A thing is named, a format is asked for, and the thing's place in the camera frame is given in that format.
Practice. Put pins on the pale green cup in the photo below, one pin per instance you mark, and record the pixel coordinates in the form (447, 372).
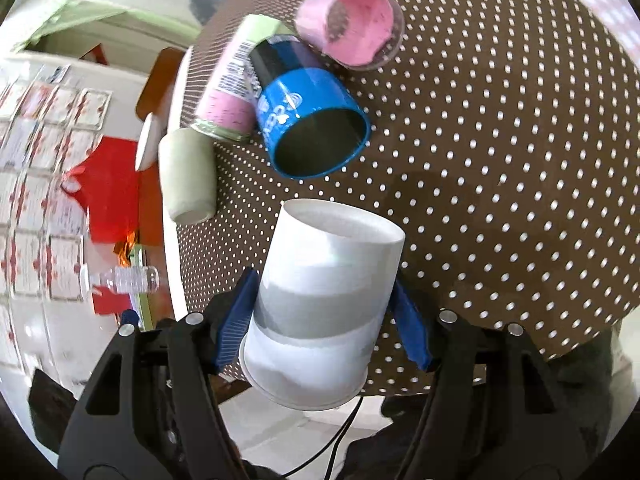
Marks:
(188, 178)

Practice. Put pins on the pink plastic cup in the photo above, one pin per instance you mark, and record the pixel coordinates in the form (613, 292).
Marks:
(357, 34)

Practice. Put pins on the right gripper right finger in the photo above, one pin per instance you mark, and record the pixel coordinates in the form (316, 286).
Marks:
(494, 410)

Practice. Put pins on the black blue can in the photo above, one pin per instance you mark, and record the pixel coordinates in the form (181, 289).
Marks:
(310, 124)

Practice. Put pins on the pink green labelled can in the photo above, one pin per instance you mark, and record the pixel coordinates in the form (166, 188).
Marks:
(225, 111)

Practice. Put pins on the green lace door curtain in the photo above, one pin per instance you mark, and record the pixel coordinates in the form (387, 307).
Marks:
(38, 18)

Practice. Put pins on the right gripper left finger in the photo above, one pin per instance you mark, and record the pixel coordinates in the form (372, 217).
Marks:
(149, 410)

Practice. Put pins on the white paper cup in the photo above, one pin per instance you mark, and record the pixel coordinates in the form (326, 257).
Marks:
(321, 300)

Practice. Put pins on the clear plastic water bottle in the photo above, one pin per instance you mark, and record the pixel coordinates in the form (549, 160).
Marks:
(121, 280)

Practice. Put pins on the white ceramic bowl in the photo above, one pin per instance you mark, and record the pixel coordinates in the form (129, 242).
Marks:
(153, 129)

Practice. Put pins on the red gift bag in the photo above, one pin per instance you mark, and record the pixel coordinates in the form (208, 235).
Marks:
(117, 200)

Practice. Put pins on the brown polka dot tablecloth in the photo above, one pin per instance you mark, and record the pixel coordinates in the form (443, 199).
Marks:
(505, 142)

